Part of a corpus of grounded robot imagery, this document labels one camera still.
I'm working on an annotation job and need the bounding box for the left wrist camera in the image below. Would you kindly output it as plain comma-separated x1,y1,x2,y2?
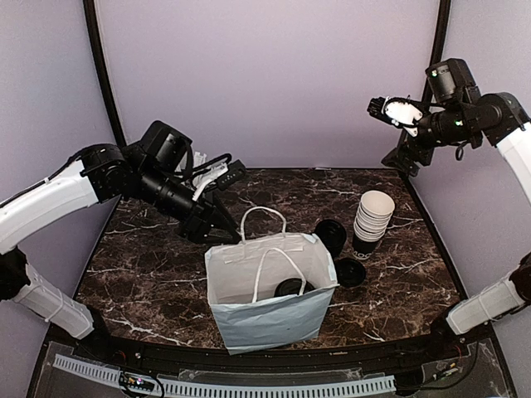
192,160,246,201

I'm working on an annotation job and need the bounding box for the white slotted cable duct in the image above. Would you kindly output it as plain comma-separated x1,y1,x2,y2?
52,354,396,397

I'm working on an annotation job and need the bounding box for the black front frame rail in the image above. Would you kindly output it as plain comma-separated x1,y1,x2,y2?
49,308,474,376

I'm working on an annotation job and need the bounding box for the stack of black lids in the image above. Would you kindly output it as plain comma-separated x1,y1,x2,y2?
314,219,347,258

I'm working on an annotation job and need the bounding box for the light blue paper bag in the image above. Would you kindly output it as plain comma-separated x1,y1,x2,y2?
204,230,339,355

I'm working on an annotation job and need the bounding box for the black plastic cup lid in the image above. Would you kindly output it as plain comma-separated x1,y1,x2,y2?
274,278,315,298

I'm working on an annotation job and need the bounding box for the black plastic lid on table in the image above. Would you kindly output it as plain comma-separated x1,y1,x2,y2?
334,258,367,288

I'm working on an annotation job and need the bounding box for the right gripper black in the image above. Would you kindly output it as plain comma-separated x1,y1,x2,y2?
381,102,479,176

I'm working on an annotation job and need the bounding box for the bundle of wrapped white straws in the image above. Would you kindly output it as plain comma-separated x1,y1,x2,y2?
180,151,207,170

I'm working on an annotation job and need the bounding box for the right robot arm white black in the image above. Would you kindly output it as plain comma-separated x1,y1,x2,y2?
368,58,530,360

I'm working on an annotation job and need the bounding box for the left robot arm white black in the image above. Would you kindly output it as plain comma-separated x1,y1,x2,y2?
1,121,246,362

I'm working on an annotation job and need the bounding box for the stack of paper coffee cups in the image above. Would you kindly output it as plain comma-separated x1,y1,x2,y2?
352,190,395,260

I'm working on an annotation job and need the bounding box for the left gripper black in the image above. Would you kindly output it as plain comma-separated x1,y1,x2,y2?
135,163,242,244

